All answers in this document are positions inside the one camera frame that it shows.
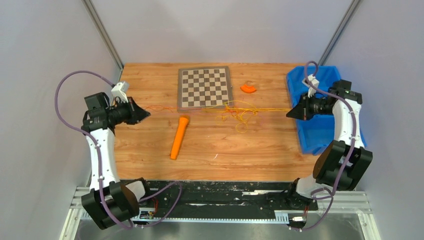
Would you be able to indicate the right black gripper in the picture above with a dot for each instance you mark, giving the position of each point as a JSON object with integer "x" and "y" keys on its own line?
{"x": 301, "y": 110}

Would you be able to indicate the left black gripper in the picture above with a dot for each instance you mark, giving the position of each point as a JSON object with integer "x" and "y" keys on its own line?
{"x": 136, "y": 114}

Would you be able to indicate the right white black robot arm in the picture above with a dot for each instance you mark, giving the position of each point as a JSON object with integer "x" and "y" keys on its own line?
{"x": 344, "y": 161}

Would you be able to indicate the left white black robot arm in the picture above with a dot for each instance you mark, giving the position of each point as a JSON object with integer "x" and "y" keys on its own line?
{"x": 109, "y": 201}

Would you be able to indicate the blue three-compartment bin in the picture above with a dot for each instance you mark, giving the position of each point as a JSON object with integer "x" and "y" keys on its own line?
{"x": 318, "y": 132}

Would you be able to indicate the orange carrot toy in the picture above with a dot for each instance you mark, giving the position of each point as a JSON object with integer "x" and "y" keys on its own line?
{"x": 183, "y": 122}

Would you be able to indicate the orange curved plastic piece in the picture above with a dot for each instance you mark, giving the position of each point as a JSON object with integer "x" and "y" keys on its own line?
{"x": 248, "y": 89}

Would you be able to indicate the wooden chessboard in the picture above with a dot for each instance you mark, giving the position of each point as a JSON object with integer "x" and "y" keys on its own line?
{"x": 208, "y": 87}

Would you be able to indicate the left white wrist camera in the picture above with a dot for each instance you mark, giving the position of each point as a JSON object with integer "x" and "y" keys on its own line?
{"x": 119, "y": 91}

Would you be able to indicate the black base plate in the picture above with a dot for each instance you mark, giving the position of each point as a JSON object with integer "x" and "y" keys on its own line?
{"x": 226, "y": 200}

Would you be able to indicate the aluminium frame rail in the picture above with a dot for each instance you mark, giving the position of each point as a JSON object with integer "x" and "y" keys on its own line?
{"x": 347, "y": 217}

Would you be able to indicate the left corner aluminium post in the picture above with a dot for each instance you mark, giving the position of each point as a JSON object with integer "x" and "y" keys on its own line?
{"x": 96, "y": 19}

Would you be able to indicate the corner aluminium post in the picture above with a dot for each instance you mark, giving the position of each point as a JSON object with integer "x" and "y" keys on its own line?
{"x": 341, "y": 27}
{"x": 96, "y": 19}

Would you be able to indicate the right corner aluminium post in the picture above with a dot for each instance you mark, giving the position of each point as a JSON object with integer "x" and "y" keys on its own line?
{"x": 341, "y": 27}

